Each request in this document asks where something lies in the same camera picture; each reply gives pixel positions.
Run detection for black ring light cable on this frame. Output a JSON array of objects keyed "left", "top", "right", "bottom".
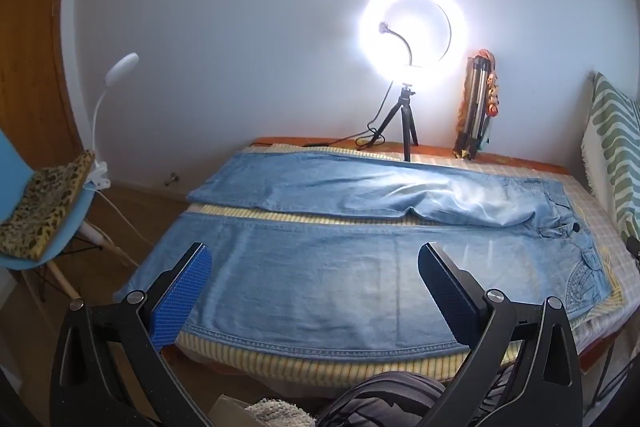
[{"left": 305, "top": 82, "right": 396, "bottom": 150}]

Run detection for folded silver tripod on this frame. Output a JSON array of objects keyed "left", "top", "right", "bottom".
[{"left": 454, "top": 56, "right": 493, "bottom": 160}]

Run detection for person's dark trousers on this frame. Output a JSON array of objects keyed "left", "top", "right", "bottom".
[{"left": 315, "top": 371, "right": 516, "bottom": 427}]

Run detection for yellow striped blanket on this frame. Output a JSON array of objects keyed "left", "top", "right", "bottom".
[{"left": 120, "top": 146, "right": 626, "bottom": 375}]

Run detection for white clip desk lamp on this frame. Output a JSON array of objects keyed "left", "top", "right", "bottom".
[{"left": 82, "top": 52, "right": 140, "bottom": 192}]

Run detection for wooden door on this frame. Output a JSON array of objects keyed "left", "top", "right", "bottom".
[{"left": 0, "top": 0, "right": 87, "bottom": 228}]

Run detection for orange fuzzy cloth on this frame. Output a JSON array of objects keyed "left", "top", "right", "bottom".
[{"left": 452, "top": 97, "right": 469, "bottom": 158}]

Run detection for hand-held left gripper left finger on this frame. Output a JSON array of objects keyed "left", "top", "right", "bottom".
[{"left": 50, "top": 243, "right": 213, "bottom": 427}]

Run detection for white ring light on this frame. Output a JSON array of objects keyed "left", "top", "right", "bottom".
[{"left": 356, "top": 0, "right": 469, "bottom": 88}]

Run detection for black mini tripod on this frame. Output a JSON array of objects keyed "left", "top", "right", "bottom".
[{"left": 367, "top": 83, "right": 420, "bottom": 162}]

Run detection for white fuzzy cloth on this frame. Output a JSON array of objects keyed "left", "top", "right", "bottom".
[{"left": 245, "top": 398, "right": 317, "bottom": 427}]

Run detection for green patterned pillow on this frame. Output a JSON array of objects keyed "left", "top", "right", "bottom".
[{"left": 580, "top": 72, "right": 640, "bottom": 240}]

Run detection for blue denim pants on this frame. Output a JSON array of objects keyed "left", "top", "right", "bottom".
[{"left": 114, "top": 152, "right": 613, "bottom": 355}]

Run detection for cardboard box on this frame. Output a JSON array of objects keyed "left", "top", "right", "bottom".
[{"left": 204, "top": 394, "right": 253, "bottom": 427}]

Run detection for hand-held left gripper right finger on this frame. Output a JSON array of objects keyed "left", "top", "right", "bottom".
[{"left": 417, "top": 243, "right": 585, "bottom": 427}]

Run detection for light blue chair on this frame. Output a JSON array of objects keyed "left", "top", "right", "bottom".
[{"left": 0, "top": 127, "right": 141, "bottom": 303}]

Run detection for leopard print cushion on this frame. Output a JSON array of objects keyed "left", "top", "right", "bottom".
[{"left": 0, "top": 150, "right": 96, "bottom": 260}]

